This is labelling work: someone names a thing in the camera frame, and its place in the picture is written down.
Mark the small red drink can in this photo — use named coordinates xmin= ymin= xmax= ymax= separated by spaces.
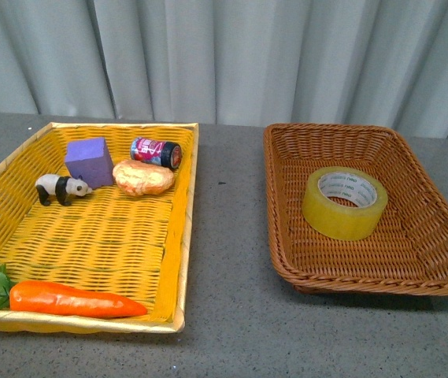
xmin=130 ymin=137 xmax=183 ymax=169

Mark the yellowish packing tape roll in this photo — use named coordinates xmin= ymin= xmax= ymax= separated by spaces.
xmin=302 ymin=166 xmax=388 ymax=241

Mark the orange toy carrot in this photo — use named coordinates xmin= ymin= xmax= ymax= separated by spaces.
xmin=0 ymin=265 xmax=147 ymax=318

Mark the brown wicker basket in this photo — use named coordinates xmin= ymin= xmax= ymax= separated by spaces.
xmin=264 ymin=124 xmax=448 ymax=296

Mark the yellow woven basket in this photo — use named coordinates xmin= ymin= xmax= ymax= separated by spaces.
xmin=0 ymin=123 xmax=198 ymax=334

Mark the toy bread loaf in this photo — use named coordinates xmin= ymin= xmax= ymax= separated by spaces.
xmin=113 ymin=160 xmax=175 ymax=196

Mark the grey pleated curtain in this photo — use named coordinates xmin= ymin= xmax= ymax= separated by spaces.
xmin=0 ymin=1 xmax=448 ymax=139

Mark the toy panda figurine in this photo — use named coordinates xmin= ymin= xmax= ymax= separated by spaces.
xmin=35 ymin=174 xmax=93 ymax=206

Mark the purple foam block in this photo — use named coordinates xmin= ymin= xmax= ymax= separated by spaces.
xmin=65 ymin=137 xmax=114 ymax=189

